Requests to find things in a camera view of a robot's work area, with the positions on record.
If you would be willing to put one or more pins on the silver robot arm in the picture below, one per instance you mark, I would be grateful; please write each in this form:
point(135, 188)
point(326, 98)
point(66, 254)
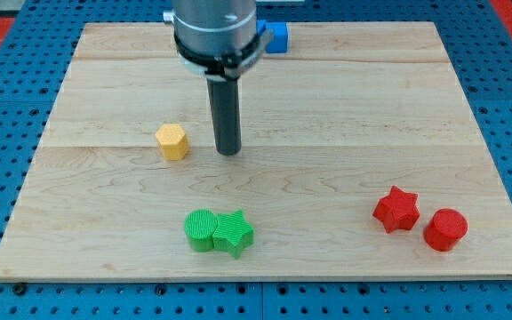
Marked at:
point(218, 39)

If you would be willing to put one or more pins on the yellow hexagon block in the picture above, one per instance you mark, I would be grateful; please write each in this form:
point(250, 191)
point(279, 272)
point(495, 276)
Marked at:
point(172, 141)

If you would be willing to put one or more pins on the wooden board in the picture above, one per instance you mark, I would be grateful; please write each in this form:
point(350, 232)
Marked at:
point(328, 128)

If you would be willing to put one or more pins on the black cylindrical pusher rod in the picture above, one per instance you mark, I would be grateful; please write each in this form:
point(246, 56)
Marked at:
point(225, 110)

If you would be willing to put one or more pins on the green star block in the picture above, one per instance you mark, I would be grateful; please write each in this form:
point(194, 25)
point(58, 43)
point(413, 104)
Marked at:
point(233, 233)

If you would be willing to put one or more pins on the green cylinder block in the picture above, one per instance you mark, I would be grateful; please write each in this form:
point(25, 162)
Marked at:
point(199, 227)

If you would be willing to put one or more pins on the blue cube block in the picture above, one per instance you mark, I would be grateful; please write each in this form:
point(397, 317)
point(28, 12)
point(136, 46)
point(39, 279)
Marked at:
point(280, 39)

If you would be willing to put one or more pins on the red star block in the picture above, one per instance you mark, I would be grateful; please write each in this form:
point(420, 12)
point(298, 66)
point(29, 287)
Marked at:
point(397, 210)

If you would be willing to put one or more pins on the red cylinder block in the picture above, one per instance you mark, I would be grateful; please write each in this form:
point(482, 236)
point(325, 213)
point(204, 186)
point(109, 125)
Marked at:
point(446, 228)

